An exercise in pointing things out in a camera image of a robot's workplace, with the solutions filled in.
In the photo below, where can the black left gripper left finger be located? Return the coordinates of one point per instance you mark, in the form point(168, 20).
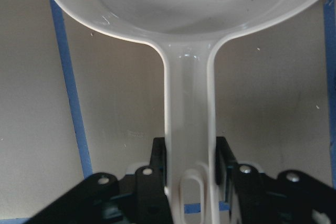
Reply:
point(102, 198)

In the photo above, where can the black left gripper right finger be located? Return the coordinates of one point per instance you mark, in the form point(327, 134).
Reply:
point(254, 197)

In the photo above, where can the beige plastic dustpan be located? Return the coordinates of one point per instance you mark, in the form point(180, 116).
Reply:
point(187, 34)

